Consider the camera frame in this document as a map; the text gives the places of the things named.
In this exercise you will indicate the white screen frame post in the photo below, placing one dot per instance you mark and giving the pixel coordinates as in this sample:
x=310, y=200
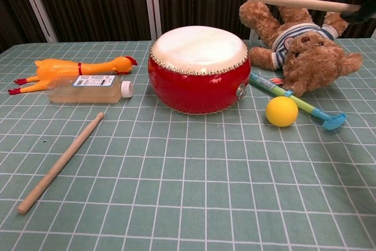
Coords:
x=260, y=13
x=152, y=4
x=39, y=7

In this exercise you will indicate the green checked tablecloth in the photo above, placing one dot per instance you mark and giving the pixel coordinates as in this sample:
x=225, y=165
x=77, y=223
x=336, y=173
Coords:
x=188, y=180

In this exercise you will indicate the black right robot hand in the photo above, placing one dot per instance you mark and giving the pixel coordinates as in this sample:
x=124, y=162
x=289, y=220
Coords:
x=365, y=13

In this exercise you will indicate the blue green toy golf club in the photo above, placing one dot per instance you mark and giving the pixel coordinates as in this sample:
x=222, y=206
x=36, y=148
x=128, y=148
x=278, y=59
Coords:
x=258, y=80

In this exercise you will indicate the wooden drumstick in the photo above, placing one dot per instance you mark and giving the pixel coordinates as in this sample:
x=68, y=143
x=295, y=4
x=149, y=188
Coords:
x=293, y=0
x=58, y=164

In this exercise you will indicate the yellow foam ball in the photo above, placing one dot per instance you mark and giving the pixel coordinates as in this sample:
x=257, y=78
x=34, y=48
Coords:
x=282, y=111

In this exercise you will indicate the red drum with white skin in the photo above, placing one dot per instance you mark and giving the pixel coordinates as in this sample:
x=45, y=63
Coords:
x=199, y=86

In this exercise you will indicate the brown teddy bear striped shirt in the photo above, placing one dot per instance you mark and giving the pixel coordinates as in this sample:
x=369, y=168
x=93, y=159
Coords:
x=317, y=63

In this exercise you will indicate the clear plastic bottle white cap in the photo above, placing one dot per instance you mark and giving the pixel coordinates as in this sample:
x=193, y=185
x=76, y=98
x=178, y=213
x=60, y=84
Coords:
x=82, y=93

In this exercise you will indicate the yellow rubber chicken toy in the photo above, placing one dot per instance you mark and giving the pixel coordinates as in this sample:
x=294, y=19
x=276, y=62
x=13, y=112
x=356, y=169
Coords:
x=58, y=67

